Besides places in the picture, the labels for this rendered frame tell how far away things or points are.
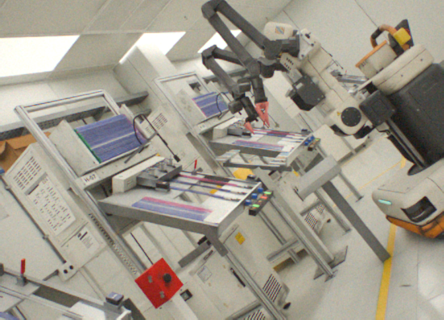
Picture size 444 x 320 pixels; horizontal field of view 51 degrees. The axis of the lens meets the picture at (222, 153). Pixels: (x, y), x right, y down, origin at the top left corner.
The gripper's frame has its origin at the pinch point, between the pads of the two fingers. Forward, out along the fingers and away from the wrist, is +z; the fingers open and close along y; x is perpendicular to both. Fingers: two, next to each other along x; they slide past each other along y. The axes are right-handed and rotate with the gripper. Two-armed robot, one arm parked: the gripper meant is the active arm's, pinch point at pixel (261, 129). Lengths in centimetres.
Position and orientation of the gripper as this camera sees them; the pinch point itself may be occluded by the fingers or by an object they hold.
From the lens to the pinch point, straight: 255.8
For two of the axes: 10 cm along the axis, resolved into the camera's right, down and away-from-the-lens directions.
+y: -8.8, 4.5, -1.6
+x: 0.7, -2.1, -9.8
